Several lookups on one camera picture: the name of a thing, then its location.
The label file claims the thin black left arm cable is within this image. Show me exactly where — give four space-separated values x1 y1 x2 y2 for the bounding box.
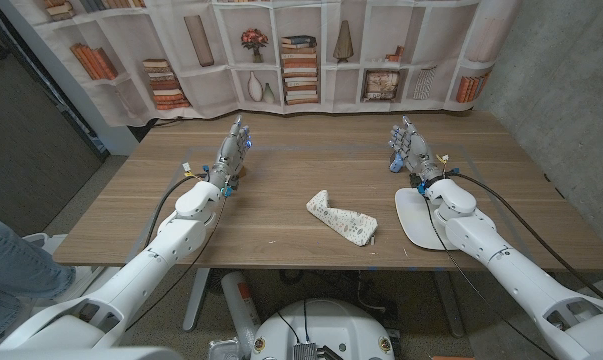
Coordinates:
124 192 230 332

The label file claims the white roll with orange label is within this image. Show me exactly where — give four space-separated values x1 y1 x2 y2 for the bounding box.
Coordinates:
220 270 262 346

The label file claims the grey table leg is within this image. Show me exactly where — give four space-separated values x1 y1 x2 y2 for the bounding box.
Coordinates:
433 269 466 339
182 268 212 333

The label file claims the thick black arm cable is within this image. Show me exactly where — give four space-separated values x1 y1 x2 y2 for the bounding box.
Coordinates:
143 172 210 250
448 171 603 305

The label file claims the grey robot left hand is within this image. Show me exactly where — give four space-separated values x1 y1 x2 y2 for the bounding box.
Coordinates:
206 114 254 194

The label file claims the white patterned cloth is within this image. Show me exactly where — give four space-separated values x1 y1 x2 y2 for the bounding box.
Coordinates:
305 189 379 248

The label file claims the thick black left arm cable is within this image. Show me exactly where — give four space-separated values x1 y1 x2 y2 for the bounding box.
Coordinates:
143 172 210 250

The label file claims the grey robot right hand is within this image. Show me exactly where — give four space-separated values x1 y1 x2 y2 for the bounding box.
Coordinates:
388 115 447 190

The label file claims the foil tray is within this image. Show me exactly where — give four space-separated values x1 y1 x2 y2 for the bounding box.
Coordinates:
208 337 255 360

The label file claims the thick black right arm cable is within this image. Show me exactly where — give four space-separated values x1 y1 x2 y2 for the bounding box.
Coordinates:
448 171 603 305

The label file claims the person's leg in jeans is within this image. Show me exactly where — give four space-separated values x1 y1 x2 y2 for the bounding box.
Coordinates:
0 208 77 339

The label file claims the printed bookshelf backdrop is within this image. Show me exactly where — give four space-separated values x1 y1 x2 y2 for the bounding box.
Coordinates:
8 0 525 128

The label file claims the white paper plate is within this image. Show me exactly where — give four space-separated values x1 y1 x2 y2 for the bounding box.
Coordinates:
394 187 460 252

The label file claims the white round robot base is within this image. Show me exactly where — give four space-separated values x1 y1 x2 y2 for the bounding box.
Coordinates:
250 298 396 360

